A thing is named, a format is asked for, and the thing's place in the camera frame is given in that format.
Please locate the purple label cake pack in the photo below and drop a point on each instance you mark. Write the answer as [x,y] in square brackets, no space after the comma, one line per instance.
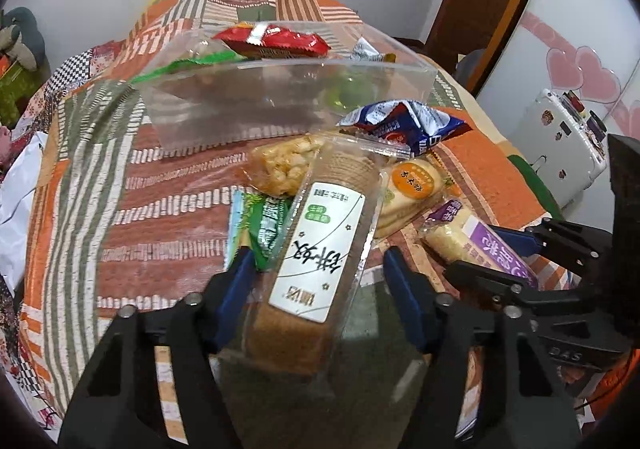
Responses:
[480,239]

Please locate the white suitcase with stickers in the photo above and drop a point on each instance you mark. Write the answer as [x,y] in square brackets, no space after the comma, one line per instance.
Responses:
[560,154]

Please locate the green white snack packet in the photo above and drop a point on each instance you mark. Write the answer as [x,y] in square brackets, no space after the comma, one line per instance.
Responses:
[262,229]

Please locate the silver snack packet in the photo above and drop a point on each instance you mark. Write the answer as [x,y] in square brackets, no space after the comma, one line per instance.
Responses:
[367,51]

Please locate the blue white snack packet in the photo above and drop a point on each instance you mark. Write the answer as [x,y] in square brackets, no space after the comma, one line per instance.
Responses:
[400,121]

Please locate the red snack packet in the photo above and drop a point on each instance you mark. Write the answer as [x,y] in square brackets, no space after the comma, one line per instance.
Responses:
[270,40]

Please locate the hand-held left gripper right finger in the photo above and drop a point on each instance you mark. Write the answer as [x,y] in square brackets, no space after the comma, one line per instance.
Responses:
[402,286]

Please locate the round biscuit pack orange label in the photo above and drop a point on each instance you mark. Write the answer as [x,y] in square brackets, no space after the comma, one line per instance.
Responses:
[410,184]

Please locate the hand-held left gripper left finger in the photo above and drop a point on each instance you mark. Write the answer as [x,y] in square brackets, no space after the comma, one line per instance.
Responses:
[239,279]

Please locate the white cloth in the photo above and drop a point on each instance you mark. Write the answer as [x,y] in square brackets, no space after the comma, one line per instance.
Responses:
[17,209]

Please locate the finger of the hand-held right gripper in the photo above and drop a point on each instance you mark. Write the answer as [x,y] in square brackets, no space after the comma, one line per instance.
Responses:
[485,281]
[575,241]

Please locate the brown cake pack white label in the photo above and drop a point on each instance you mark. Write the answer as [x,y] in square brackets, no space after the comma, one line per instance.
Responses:
[320,249]

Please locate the yellow green snack packet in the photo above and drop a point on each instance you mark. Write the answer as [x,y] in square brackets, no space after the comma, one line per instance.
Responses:
[352,91]

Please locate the grey stuffed toy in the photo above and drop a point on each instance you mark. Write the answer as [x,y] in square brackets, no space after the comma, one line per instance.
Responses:
[20,36]

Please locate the clear plastic container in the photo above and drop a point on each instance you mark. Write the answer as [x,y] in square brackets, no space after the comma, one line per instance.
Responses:
[260,104]

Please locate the grey cloth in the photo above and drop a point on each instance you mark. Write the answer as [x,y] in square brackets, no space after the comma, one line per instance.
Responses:
[472,69]

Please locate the green patterned box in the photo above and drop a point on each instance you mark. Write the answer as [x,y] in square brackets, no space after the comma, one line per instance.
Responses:
[17,94]

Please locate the striped patchwork blanket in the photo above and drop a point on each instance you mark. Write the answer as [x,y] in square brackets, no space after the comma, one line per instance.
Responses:
[165,189]

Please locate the checkered patchwork quilt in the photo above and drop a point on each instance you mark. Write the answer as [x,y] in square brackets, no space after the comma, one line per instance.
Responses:
[80,61]

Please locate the puffed corn snack packet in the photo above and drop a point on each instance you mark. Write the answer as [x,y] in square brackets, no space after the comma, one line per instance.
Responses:
[285,164]

